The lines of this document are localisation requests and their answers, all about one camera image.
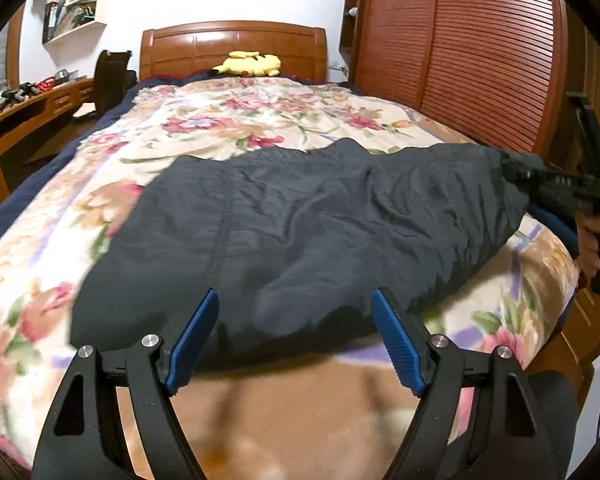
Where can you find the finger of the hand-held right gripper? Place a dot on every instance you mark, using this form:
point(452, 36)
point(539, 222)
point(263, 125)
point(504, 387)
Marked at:
point(520, 175)

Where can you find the red basket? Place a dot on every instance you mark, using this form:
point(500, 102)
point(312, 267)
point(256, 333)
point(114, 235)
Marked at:
point(46, 85)

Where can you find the floral blanket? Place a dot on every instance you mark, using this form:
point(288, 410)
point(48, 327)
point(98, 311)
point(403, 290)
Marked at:
point(105, 200)

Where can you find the white wall shelf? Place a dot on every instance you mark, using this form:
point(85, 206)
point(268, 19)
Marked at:
point(77, 5)

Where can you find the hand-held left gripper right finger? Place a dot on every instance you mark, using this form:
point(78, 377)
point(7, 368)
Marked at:
point(395, 340)

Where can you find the dark blue bed sheet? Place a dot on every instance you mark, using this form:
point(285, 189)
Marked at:
point(55, 160)

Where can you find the yellow plush toy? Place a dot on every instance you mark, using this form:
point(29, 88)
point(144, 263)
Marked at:
point(250, 64)

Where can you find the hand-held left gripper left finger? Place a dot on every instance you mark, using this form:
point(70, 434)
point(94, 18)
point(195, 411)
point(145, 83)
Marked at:
point(195, 340)

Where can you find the wooden slatted wardrobe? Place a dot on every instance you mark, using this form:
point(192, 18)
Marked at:
point(465, 50)

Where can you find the black jacket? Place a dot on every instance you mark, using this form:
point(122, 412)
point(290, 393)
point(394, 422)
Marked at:
point(300, 240)

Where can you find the wooden open shelf unit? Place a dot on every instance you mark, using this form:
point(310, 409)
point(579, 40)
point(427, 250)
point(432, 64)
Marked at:
point(352, 20)

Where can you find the wooden bed headboard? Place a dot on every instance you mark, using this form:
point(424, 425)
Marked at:
point(195, 50)

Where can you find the dark desk chair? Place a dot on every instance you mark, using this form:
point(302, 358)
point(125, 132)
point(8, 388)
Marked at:
point(110, 85)

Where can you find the wooden desk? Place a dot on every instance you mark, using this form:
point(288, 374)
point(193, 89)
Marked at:
point(15, 125)

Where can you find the person's right hand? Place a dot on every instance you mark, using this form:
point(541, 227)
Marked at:
point(590, 245)

